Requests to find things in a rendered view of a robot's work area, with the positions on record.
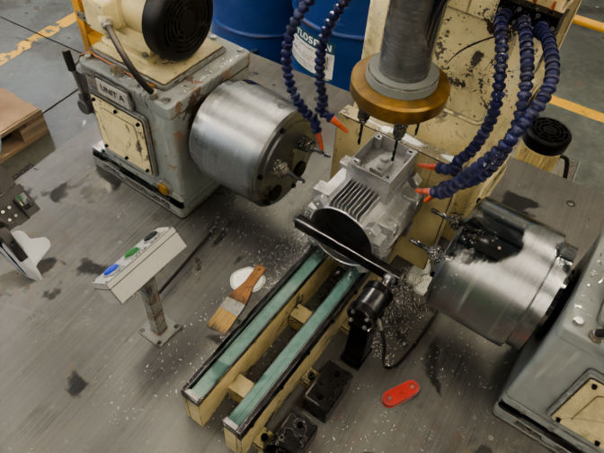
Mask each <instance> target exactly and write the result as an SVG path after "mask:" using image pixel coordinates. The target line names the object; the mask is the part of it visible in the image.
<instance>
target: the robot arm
mask: <svg viewBox="0 0 604 453"><path fill-rule="evenodd" d="M23 192H24V194H25V195H26V196H27V197H28V199H29V200H30V201H31V203H32V204H33V206H31V204H30V203H29V202H28V203H24V202H23V198H22V197H21V196H20V194H21V193H23ZM39 210H40V208H39V206H38V205H37V204H36V203H35V201H34V200H33V199H32V198H31V196H30V195H29V194H28V193H27V191H26V190H25V189H24V188H23V187H22V186H21V184H16V183H15V182H14V180H13V179H12V178H11V177H10V175H9V174H8V173H7V172H6V170H5V169H4V168H3V167H2V166H1V165H0V254H2V255H3V256H4V257H5V258H6V259H7V260H8V261H9V262H10V263H11V264H12V265H13V266H14V267H16V268H17V269H18V270H19V271H20V272H22V273H23V274H24V275H25V276H26V277H28V278H30V279H33V280H37V281H41V280H43V278H42V276H41V274H40V272H39V270H38V269H37V268H36V266H37V264H38V262H39V261H40V260H41V258H42V257H43V256H44V254H45V253H46V252H47V251H48V249H49V248H50V241H49V240H48V239H47V238H46V237H40V238H32V239H30V238H29V237H28V236H27V235H26V234H25V233H24V232H23V231H14V232H10V231H11V230H12V229H13V228H15V227H17V226H20V225H21V224H23V223H24V222H26V221H27V220H28V219H30V218H31V216H32V215H33V214H35V213H36V212H37V211H39Z"/></svg>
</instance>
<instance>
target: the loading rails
mask: <svg viewBox="0 0 604 453"><path fill-rule="evenodd" d="M317 246H318V245H316V246H313V245H312V244H311V245H310V246H309V247H308V248H307V249H306V251H305V252H304V253H303V254H302V255H301V256H300V257H299V258H298V259H297V261H296V262H295V263H294V264H293V265H292V266H291V267H290V268H289V269H288V271H287V272H286V273H285V274H284V275H283V276H282V277H281V278H280V279H279V281H278V282H277V283H276V284H275V285H274V286H273V287H272V288H271V290H270V291H269V292H268V293H267V294H266V295H265V296H264V297H263V298H262V300H261V301H260V302H259V303H258V304H257V305H256V306H255V307H254V308H253V310H252V311H251V312H250V313H249V314H248V315H247V316H246V317H245V318H244V320H243V321H242V322H241V323H240V324H239V325H238V326H237V327H236V328H235V330H234V331H233V332H231V334H229V335H228V336H227V338H226V339H225V340H224V341H223V342H222V343H221V344H220V345H219V346H218V348H217V349H216V350H215V351H214V352H213V353H212V354H211V355H210V356H209V358H208V359H207V360H206V361H205V362H204V363H203V364H202V365H201V366H200V368H199V369H198V370H197V371H196V372H195V373H194V374H193V375H192V376H191V378H190V379H189V380H188V381H187V382H186V383H185V384H184V385H183V386H182V388H181V392H182V398H183V401H184V404H185V408H186V412H187V415H188V416H190V417H191V418H192V419H193V420H194V421H195V422H197V423H198V424H199V425H200V426H202V427H203V426H204V424H205V423H206V422H207V421H208V420H209V418H210V417H211V416H212V415H213V413H214V412H215V411H216V410H217V409H218V408H219V406H220V405H222V404H223V402H224V401H225V400H226V399H227V397H228V396H230V397H231V398H233V399H234V400H235V401H237V402H238V403H239V405H238V406H237V407H236V408H235V410H234V411H233V412H231V414H230V415H229V416H228V417H225V419H224V420H223V426H224V433H225V440H226V445H227V446H228V447H229V448H230V449H232V450H233V451H234V452H235V453H246V452H247V451H248V449H249V448H250V447H251V446H252V445H253V446H254V447H255V448H257V449H258V450H260V451H261V453H263V449H264V448H265V446H266V445H267V443H268V442H269V441H270V439H271V438H272V436H273V435H274V433H273V432H272V431H270V430H269V429H267V428H266V426H267V425H268V423H269V422H270V421H271V419H272V418H273V416H274V415H275V414H276V412H277V411H278V410H279V409H280V408H281V407H282V405H283V404H284V403H285V401H286V400H287V399H288V397H289V396H290V394H291V393H292V392H293V390H294V389H295V388H296V387H297V385H298V384H300V385H302V386H304V387H305V388H307V389H308V388H309V387H310V386H311V385H312V383H313V382H314V381H315V379H316V378H317V376H318V375H319V373H320V372H318V371H317V370H315V369H313V368H312V366H313V365H314V363H315V362H316V360H317V359H318V358H319V356H320V355H321V354H322V352H323V351H324V349H325V348H326V347H327V345H328V344H329V343H330V342H331V340H332V339H333V337H334V336H335V335H336V334H337V333H338V332H339V330H341V331H342V332H344V333H346V334H347V335H349V330H350V326H349V325H348V322H349V317H348V315H347V308H348V307H349V305H350V304H351V302H352V301H355V300H356V298H357V297H358V296H359V295H360V293H361V292H362V289H363V288H364V286H365V285H366V284H367V282H368V281H370V280H378V281H381V280H382V278H381V277H379V276H378V275H376V274H375V273H373V272H371V271H368V272H363V273H358V274H357V272H358V270H357V268H356V267H355V266H353V267H352V268H351V269H350V266H349V267H348V268H347V269H346V264H345V265H344V266H343V267H342V264H341V265H339V262H337V263H335V262H336V260H334V261H333V257H331V259H329V254H328V255H327V256H325V255H326V252H324V253H323V249H322V248H321V247H319V246H320V245H319V246H318V247H317ZM316 247H317V248H316ZM317 250H319V251H318V252H315V251H317ZM322 253H323V255H322ZM318 254H319V255H321V256H320V257H319V256H317V255H318ZM313 259H314V260H313ZM320 259H321V260H322V261H321V260H320ZM319 261H320V262H319ZM337 266H340V267H341V268H344V269H345V270H346V271H347V272H346V273H345V274H344V275H343V277H342V278H341V279H340V280H339V282H338V283H337V284H336V285H335V287H334V288H333V289H332V290H331V292H330V293H329V294H328V295H327V297H326V298H325V299H324V300H323V302H322V303H321V304H320V305H319V307H318V308H317V309H316V310H315V312H314V313H313V312H312V311H310V310H309V309H307V308H306V307H304V305H305V304H306V302H307V301H308V300H309V299H310V298H311V297H312V296H313V295H314V294H315V292H316V291H317V290H318V289H319V288H320V286H321V285H322V284H323V283H324V281H325V280H326V279H327V278H328V277H329V276H330V274H331V273H332V272H333V271H334V269H335V268H336V267H337ZM354 268H355V269H356V271H355V270H354ZM351 271H352V273H353V274H351V276H348V275H349V274H350V273H351ZM352 276H354V277H352ZM349 278H350V279H349ZM353 282H354V283H353ZM288 325H289V326H291V327H293V328H294V329H296V330H297V331H298V332H297V333H296V334H295V336H294V337H293V338H292V339H291V341H290V342H289V343H288V344H287V346H286V347H285V348H284V349H283V351H282V352H281V353H280V355H279V356H278V357H277V358H276V359H275V361H273V362H272V364H271V365H270V366H269V367H268V368H267V370H266V371H265V372H264V373H263V375H262V376H261V377H260V378H259V380H258V381H257V382H256V383H255V384H254V382H252V381H251V380H250V379H248V378H247V377H245V376H246V374H247V373H248V372H249V371H250V370H251V368H252V367H253V366H254V365H255V363H256V362H257V361H258V360H259V359H260V357H261V356H262V355H263V354H264V353H265V352H266V351H267V350H268V349H269V347H270V346H271V345H272V344H273V343H274V341H275V340H276V339H277V338H278V337H279V335H280V334H281V333H282V332H283V330H284V329H285V328H286V327H287V326H288Z"/></svg>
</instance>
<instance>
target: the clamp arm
mask: <svg viewBox="0 0 604 453"><path fill-rule="evenodd" d="M294 227H295V228H297V229H299V230H300V231H302V232H304V233H305V234H307V235H310V236H311V237H313V238H314V239H315V240H317V241H319V242H321V243H322V244H325V245H326V246H328V247H330V248H332V249H333V250H335V251H336V252H338V253H340V254H342V255H343V256H345V257H347V258H349V259H350V260H352V261H354V262H356V263H357V264H359V265H360V266H362V267H364V268H365V269H367V270H369V271H371V272H373V273H375V274H376V275H378V276H379V277H381V278H382V279H383V278H385V277H387V276H388V275H390V276H389V277H388V278H389V279H390V280H391V279H392V278H393V280H392V284H393V285H395V286H398V285H399V283H400V282H401V281H402V278H403V276H404V273H403V272H402V271H400V270H398V269H397V268H395V267H394V266H392V265H390V264H388V263H387V262H384V261H382V260H381V259H379V258H377V257H376V256H375V254H373V253H371V252H367V251H365V250H363V249H361V248H360V247H358V246H357V245H355V244H353V243H351V242H349V241H348V240H346V239H344V238H342V237H341V236H339V235H337V234H335V233H334V232H332V231H330V230H329V229H327V228H325V227H323V226H321V225H319V224H317V223H316V222H315V221H313V220H312V218H310V217H305V216H304V215H302V214H298V215H297V216H296V218H295V225H294Z"/></svg>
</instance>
